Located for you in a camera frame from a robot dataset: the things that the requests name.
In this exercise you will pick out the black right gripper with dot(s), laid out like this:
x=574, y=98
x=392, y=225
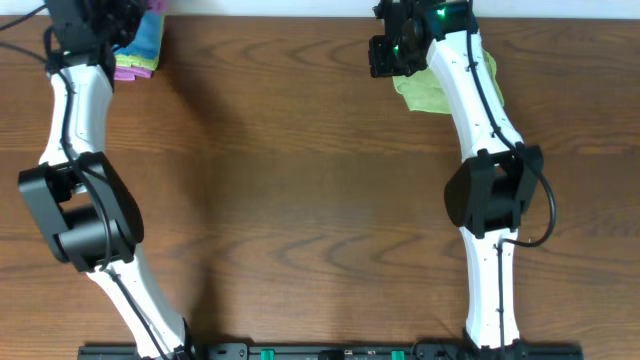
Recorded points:
x=379, y=66

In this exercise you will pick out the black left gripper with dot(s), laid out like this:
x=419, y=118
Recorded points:
x=118, y=21

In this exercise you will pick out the purple microfiber cloth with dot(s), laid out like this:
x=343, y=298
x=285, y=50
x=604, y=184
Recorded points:
x=158, y=7

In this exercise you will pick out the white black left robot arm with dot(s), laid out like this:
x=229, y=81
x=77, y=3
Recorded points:
x=83, y=209

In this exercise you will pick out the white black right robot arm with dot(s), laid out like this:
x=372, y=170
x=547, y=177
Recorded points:
x=494, y=185

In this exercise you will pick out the folded blue cloth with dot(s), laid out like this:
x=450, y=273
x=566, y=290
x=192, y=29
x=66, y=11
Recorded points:
x=148, y=38

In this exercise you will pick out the folded purple cloth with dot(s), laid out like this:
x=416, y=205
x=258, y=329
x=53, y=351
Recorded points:
x=131, y=73

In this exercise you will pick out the folded green cloth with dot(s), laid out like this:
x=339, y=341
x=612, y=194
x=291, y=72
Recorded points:
x=129, y=61

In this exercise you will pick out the crumpled green cloth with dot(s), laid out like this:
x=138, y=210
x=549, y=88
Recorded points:
x=425, y=90

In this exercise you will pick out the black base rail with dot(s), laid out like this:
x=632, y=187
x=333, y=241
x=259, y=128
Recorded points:
x=421, y=351

